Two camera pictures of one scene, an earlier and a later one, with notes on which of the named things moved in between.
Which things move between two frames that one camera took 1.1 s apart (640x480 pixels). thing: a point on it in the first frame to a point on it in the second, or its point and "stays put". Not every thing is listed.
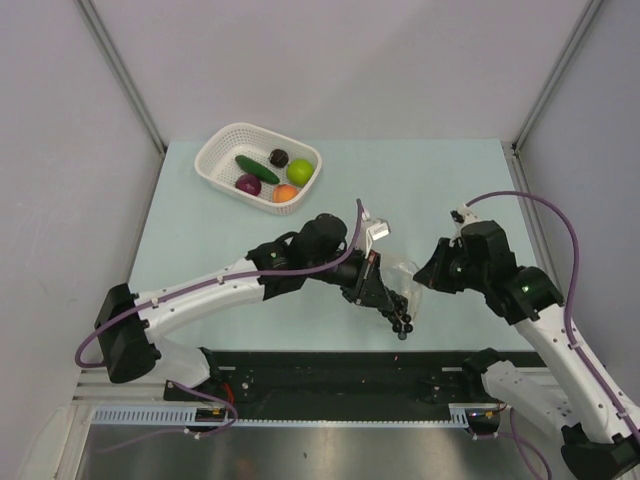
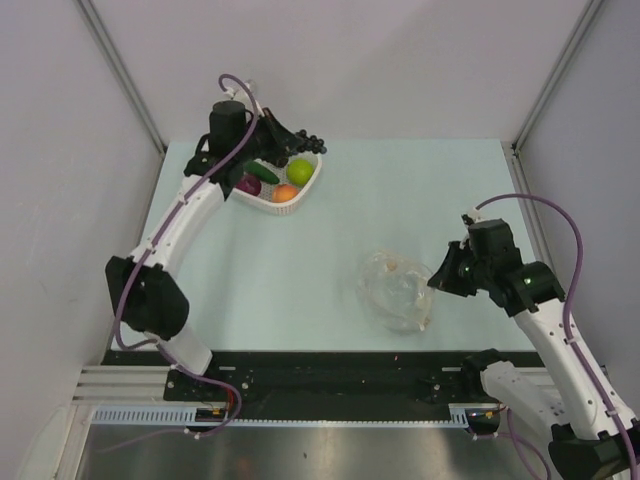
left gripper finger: (375, 260) to (279, 131)
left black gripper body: (350, 271) to (259, 145)
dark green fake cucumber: (256, 169) stays put
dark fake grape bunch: (400, 318) to (309, 143)
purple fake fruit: (249, 184) stays put
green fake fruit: (299, 171) stays put
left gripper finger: (366, 296) to (281, 153)
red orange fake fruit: (284, 193) stays put
